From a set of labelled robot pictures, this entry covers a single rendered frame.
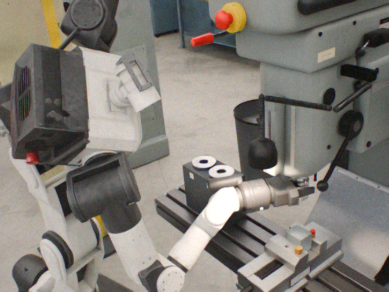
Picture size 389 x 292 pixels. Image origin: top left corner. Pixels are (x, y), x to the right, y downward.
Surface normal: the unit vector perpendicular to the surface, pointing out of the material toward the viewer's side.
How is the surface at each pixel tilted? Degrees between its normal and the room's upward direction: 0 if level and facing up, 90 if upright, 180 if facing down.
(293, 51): 90
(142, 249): 80
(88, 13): 62
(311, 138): 90
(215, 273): 0
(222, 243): 0
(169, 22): 90
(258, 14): 90
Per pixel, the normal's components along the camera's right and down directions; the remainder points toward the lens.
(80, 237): 0.78, 0.07
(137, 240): 0.57, 0.17
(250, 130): -0.53, 0.49
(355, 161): -0.78, 0.34
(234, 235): -0.08, -0.88
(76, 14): 0.00, 0.00
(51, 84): 0.64, -0.29
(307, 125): -0.22, 0.47
